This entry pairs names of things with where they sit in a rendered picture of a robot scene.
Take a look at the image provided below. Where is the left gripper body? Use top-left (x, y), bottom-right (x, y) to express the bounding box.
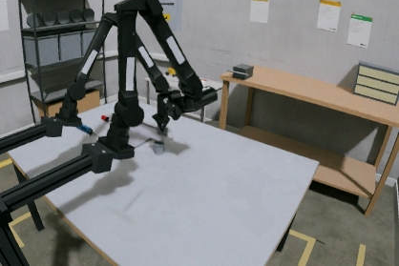
top-left (152, 105), bottom-right (170, 123)

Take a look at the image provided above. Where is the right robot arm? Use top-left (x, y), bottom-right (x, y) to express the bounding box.
top-left (97, 0), bottom-right (218, 154)

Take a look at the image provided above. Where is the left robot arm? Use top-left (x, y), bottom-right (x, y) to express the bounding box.
top-left (55, 12), bottom-right (181, 122)

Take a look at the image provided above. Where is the white metal bracket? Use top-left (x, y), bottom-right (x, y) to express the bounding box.
top-left (150, 125), bottom-right (168, 141)

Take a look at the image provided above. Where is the blue screwdriver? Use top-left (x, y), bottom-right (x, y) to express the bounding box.
top-left (77, 124), bottom-right (97, 135)

